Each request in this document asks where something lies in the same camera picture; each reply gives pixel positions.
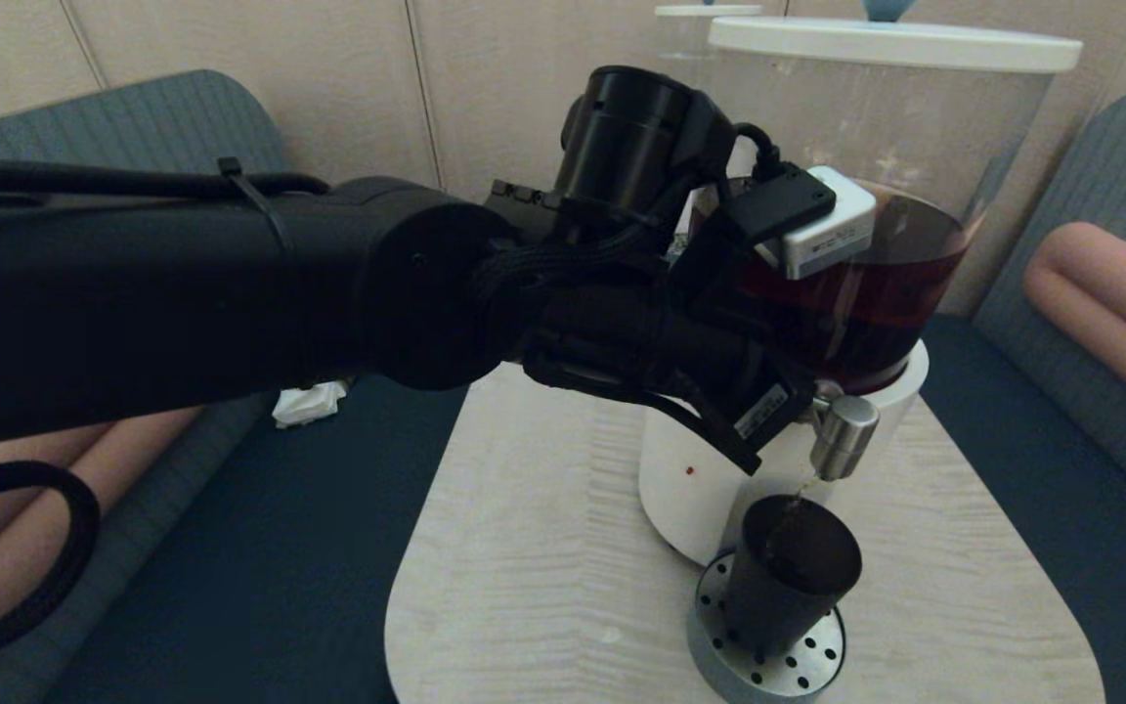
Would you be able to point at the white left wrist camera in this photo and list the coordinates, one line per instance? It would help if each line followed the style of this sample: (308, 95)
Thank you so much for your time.
(832, 240)

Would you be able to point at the pink bolster cushion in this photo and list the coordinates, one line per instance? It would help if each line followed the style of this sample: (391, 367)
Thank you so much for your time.
(133, 440)
(1110, 301)

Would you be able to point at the round grey perforated drip tray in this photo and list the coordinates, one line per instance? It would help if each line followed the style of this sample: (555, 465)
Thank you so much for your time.
(714, 675)

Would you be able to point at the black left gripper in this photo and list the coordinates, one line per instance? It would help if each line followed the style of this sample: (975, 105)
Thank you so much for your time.
(641, 342)

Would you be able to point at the crumpled white tissue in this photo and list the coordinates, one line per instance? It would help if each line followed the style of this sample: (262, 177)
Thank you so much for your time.
(309, 401)

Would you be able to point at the far empty drink dispenser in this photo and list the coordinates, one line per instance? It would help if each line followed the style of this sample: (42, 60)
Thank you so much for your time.
(695, 29)

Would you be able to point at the black plastic cup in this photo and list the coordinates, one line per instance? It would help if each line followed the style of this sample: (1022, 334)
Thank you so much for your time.
(788, 577)

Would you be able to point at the large tea drink dispenser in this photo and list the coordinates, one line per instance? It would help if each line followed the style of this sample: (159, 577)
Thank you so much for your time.
(690, 508)

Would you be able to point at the metal dispenser tap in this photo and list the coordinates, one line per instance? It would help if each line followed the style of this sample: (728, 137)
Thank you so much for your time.
(846, 430)

